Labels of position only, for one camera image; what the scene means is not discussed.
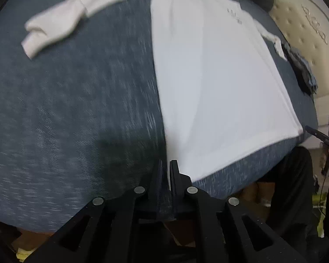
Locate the white long-sleeve shirt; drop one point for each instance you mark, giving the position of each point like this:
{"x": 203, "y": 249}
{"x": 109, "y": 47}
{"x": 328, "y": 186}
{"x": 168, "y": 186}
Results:
{"x": 213, "y": 87}

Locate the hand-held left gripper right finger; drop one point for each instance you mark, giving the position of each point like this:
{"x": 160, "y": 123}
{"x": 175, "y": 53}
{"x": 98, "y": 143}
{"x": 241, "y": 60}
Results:
{"x": 175, "y": 186}

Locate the black folded garment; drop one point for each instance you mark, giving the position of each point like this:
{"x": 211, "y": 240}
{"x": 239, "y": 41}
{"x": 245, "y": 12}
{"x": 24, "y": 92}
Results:
{"x": 300, "y": 74}

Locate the bed with blue sheet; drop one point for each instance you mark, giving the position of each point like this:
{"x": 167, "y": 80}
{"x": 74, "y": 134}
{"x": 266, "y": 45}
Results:
{"x": 71, "y": 115}

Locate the cream tufted headboard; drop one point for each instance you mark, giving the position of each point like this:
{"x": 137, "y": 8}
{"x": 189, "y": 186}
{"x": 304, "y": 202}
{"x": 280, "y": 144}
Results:
{"x": 304, "y": 27}

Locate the person's black clothed body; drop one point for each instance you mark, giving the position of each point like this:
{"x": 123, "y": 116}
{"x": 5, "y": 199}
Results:
{"x": 290, "y": 197}

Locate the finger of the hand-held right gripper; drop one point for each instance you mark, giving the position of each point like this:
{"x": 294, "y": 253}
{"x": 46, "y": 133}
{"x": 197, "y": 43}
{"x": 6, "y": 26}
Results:
{"x": 320, "y": 137}

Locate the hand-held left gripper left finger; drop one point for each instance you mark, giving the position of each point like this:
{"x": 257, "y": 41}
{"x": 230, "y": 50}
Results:
{"x": 157, "y": 191}

